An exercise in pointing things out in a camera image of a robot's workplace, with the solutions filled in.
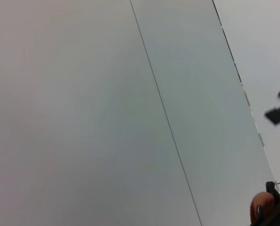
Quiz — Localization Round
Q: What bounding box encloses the black bag with brown straps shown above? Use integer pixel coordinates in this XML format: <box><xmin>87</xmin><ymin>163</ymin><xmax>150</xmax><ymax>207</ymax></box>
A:
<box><xmin>249</xmin><ymin>180</ymin><xmax>280</xmax><ymax>226</ymax></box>

